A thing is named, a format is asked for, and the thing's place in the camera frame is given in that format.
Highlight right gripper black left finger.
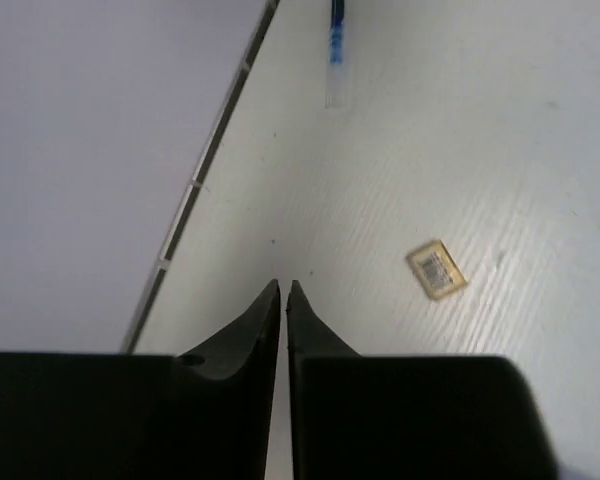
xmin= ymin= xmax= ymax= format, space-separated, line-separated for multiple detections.
xmin=179 ymin=280 xmax=281 ymax=479

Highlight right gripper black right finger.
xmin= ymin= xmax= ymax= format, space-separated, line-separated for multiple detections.
xmin=286 ymin=280 xmax=360 ymax=479

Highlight blue clear pen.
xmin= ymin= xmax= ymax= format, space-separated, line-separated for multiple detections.
xmin=325 ymin=0 xmax=348 ymax=109

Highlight small beige eraser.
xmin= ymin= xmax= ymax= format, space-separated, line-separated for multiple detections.
xmin=406 ymin=239 xmax=468 ymax=301

